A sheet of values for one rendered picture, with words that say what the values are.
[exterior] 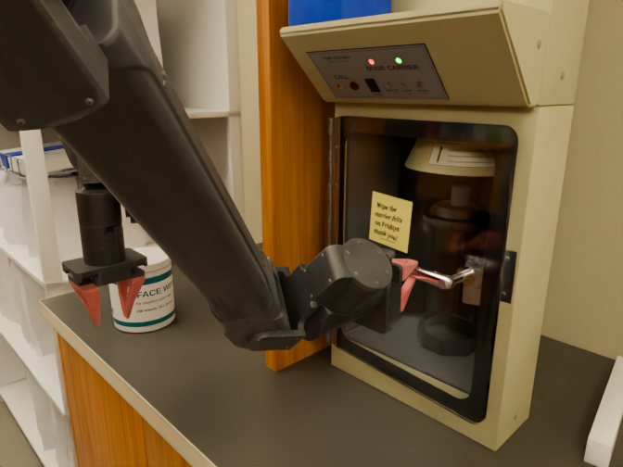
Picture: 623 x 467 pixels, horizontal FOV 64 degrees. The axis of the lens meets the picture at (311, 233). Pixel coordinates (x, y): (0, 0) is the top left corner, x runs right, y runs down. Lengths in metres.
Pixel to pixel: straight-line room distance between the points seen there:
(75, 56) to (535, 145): 0.54
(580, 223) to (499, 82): 0.55
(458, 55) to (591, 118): 0.52
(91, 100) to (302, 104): 0.65
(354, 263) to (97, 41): 0.32
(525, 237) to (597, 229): 0.43
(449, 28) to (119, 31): 0.41
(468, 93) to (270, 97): 0.31
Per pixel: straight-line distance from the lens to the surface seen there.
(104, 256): 0.75
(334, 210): 0.81
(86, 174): 0.72
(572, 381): 1.01
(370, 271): 0.47
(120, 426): 1.16
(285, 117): 0.81
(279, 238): 0.83
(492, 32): 0.56
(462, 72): 0.61
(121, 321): 1.11
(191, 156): 0.28
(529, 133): 0.64
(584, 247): 1.10
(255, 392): 0.88
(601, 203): 1.08
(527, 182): 0.65
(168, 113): 0.26
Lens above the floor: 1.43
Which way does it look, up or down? 16 degrees down
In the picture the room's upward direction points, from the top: straight up
